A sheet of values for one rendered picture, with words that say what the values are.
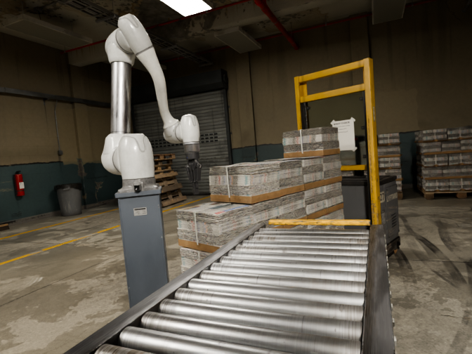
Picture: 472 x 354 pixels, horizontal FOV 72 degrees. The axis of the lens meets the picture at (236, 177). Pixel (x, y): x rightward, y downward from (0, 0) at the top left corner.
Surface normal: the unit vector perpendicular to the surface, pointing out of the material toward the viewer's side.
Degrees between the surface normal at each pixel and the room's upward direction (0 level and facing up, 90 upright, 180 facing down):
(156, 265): 90
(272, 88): 90
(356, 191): 90
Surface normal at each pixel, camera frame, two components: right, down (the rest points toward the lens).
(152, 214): 0.20, 0.05
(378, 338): -0.08, -0.99
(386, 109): -0.39, 0.10
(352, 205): -0.69, 0.11
